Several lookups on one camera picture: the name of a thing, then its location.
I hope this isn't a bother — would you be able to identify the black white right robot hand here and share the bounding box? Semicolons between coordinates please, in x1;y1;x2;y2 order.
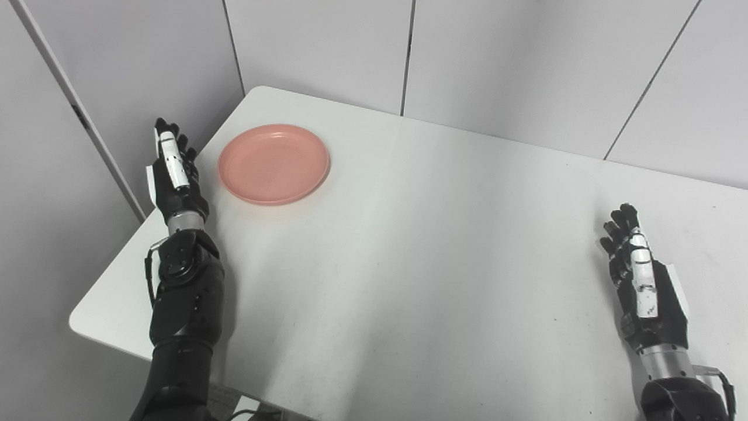
600;203;690;354

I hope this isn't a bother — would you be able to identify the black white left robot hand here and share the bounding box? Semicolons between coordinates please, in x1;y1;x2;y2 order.
146;118;210;225

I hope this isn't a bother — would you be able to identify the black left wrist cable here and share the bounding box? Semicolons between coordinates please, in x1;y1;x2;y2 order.
144;239;170;308

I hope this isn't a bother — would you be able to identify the pink round plate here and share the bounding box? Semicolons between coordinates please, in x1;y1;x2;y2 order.
218;123;331;206

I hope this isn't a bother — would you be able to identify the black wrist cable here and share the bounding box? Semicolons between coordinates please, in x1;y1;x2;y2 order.
144;239;170;308
695;365;737;419

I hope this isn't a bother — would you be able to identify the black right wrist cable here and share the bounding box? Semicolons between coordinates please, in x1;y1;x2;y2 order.
695;365;737;419

